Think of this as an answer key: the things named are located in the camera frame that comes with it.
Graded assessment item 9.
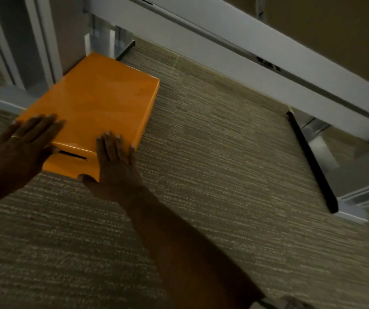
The person's left hand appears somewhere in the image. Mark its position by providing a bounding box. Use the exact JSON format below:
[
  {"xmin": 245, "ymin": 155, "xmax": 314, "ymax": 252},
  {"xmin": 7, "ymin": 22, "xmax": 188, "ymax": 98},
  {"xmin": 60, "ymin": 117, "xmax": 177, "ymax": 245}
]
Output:
[{"xmin": 0, "ymin": 114, "xmax": 67, "ymax": 191}]

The person's right hand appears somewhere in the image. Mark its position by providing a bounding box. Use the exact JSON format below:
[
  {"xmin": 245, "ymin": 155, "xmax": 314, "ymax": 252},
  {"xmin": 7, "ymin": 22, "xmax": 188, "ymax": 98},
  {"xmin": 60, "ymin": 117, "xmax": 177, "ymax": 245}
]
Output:
[{"xmin": 77, "ymin": 131, "xmax": 144, "ymax": 204}]

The person's right forearm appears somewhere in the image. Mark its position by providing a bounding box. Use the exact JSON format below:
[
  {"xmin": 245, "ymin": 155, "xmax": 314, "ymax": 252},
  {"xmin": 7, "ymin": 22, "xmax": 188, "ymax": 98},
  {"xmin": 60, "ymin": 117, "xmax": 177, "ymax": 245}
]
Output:
[{"xmin": 120, "ymin": 186, "xmax": 266, "ymax": 309}]

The black desk foot bar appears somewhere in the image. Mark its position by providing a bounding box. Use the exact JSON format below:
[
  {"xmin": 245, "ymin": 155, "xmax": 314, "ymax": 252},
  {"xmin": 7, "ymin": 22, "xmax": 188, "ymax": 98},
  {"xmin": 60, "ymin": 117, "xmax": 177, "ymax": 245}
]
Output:
[{"xmin": 285, "ymin": 111, "xmax": 340, "ymax": 215}]

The grey partition panel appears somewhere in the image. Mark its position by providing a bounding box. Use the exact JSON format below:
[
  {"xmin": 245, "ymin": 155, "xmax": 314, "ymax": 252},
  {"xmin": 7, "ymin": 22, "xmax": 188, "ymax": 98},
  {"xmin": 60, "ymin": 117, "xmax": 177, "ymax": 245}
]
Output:
[{"xmin": 328, "ymin": 143, "xmax": 369, "ymax": 226}]

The white partition frame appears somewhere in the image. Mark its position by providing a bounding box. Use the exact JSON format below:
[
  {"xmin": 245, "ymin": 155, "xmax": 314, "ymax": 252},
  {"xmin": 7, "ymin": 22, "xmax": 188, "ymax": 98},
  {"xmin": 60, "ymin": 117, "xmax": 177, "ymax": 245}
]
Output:
[{"xmin": 0, "ymin": 0, "xmax": 64, "ymax": 115}]

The white desk frame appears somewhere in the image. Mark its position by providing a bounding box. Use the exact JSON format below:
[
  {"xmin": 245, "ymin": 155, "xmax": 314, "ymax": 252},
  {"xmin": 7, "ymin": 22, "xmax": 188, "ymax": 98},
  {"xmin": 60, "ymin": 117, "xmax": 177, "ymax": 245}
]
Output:
[{"xmin": 83, "ymin": 0, "xmax": 369, "ymax": 172}]

